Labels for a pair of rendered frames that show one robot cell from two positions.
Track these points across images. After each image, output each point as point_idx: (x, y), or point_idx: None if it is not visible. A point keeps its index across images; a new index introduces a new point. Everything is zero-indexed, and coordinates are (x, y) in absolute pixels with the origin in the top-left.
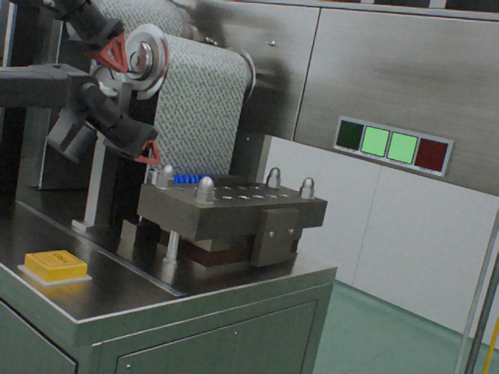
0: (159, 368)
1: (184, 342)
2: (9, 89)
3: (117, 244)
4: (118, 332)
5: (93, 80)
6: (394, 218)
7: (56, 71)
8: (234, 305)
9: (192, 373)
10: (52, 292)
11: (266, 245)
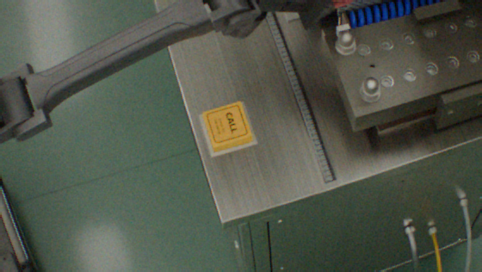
0: (314, 213)
1: (339, 200)
2: (155, 47)
3: (312, 56)
4: (262, 216)
5: (240, 10)
6: None
7: (200, 12)
8: (395, 174)
9: (355, 206)
10: (215, 170)
11: (446, 117)
